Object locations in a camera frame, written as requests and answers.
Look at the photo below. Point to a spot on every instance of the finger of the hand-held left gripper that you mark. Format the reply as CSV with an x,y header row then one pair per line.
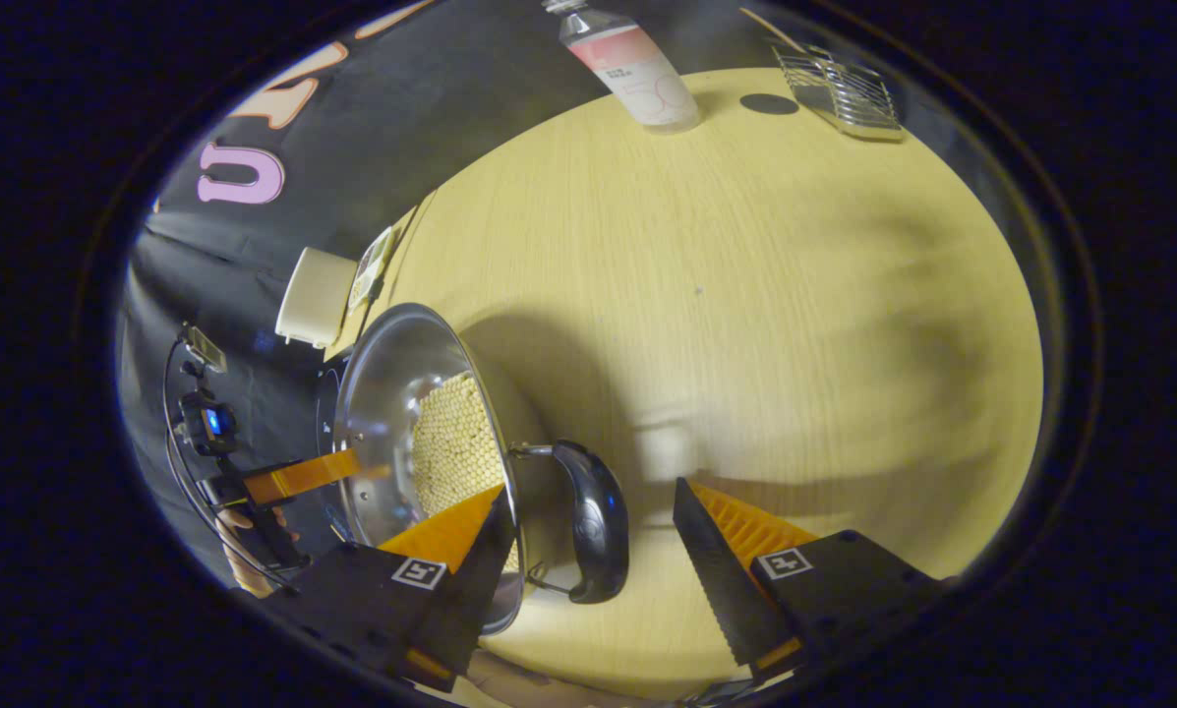
x,y
298,479

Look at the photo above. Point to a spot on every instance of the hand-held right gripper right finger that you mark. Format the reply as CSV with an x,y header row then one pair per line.
x,y
716,580

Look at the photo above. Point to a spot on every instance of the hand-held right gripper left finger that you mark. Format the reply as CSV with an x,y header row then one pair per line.
x,y
475,590

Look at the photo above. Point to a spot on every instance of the black induction cooktop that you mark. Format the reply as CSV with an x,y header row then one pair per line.
x,y
325,413

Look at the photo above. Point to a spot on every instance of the stainless steel pot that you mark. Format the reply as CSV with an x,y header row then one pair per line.
x,y
391,393

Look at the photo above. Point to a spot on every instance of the pile of yellow soybeans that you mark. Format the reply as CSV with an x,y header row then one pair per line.
x,y
450,442

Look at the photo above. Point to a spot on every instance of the white toaster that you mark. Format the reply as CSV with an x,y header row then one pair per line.
x,y
315,295

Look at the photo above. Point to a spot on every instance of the black backdrop cloth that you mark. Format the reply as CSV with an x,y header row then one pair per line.
x,y
401,128

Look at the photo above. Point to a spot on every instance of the small black disc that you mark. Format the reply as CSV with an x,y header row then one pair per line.
x,y
768,104

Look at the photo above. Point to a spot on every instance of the clear bottle with pink label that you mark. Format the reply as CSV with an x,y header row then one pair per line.
x,y
637,74

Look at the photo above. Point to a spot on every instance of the wooden stick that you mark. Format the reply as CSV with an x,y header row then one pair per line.
x,y
770,28

